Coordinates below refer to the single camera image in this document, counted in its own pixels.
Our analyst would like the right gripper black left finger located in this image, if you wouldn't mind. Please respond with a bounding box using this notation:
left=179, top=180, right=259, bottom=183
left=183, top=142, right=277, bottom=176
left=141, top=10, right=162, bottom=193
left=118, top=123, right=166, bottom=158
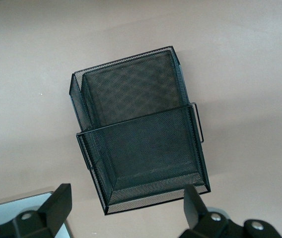
left=0, top=183, right=72, bottom=238

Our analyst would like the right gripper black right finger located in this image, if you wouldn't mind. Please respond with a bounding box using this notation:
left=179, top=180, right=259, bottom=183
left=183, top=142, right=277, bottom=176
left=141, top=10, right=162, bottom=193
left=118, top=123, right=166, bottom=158
left=180, top=184, right=282, bottom=238

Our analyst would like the silver closed laptop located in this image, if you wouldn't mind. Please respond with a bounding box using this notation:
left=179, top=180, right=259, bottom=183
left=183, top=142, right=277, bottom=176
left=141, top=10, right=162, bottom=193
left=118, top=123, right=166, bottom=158
left=0, top=191, right=72, bottom=238

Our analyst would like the black wire mesh two-tier rack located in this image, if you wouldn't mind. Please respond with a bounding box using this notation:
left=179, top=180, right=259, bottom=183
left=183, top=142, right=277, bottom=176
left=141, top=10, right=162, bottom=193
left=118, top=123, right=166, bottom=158
left=68, top=45, right=211, bottom=216

